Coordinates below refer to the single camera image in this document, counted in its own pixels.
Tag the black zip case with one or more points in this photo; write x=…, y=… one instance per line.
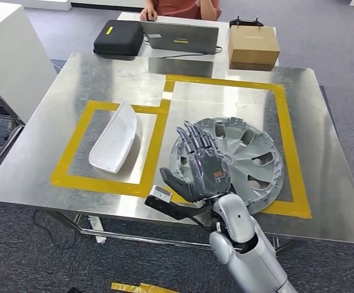
x=118, y=38

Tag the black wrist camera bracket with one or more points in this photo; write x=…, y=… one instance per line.
x=177, y=211

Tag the brown cardboard box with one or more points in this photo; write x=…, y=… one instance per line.
x=253, y=46

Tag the white side table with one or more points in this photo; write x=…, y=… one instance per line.
x=12, y=52

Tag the yellow floor tape marking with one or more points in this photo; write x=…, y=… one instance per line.
x=143, y=288

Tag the silver plastic wheel hubcap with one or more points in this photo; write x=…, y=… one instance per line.
x=232, y=137

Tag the white plastic body panel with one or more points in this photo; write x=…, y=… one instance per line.
x=112, y=141

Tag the grey laptop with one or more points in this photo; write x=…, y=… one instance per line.
x=180, y=38

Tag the stainless steel workbench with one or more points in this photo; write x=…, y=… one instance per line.
x=88, y=77

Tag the person's left forearm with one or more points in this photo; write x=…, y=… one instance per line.
x=209, y=10

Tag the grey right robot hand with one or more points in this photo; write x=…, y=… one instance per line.
x=207, y=178

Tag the white power strip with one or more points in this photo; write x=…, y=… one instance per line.
x=97, y=228

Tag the person's right hand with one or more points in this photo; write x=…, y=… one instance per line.
x=149, y=14

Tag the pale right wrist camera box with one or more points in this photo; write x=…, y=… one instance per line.
x=161, y=194

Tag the person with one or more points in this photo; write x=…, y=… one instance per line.
x=180, y=8

